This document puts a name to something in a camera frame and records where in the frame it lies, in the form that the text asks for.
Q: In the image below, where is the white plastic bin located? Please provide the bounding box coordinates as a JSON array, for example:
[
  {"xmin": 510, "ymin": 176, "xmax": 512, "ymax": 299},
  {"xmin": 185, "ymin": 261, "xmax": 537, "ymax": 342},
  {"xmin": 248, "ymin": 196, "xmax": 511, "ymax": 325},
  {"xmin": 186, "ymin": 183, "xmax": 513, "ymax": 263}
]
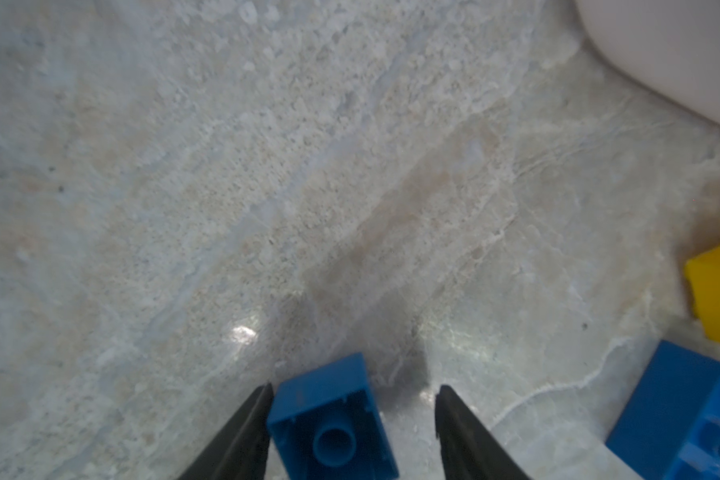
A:
[{"xmin": 576, "ymin": 1, "xmax": 720, "ymax": 124}]

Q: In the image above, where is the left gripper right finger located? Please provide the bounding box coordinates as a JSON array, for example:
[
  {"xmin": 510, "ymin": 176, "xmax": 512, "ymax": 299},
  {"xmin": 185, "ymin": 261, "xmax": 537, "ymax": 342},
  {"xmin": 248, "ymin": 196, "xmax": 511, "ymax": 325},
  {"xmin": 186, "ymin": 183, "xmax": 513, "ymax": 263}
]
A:
[{"xmin": 434, "ymin": 384, "xmax": 530, "ymax": 480}]

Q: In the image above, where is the blue small brick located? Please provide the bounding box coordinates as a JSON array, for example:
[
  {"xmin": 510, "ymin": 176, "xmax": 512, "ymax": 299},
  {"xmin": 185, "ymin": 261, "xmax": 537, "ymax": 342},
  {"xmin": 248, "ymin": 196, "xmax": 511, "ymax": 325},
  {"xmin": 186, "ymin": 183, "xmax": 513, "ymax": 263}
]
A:
[{"xmin": 266, "ymin": 353, "xmax": 399, "ymax": 480}]

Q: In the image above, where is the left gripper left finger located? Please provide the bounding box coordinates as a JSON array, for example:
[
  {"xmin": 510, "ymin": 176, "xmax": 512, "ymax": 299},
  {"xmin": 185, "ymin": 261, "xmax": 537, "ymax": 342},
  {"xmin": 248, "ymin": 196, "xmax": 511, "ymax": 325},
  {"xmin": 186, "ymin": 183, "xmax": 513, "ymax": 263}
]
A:
[{"xmin": 179, "ymin": 383, "xmax": 274, "ymax": 480}]

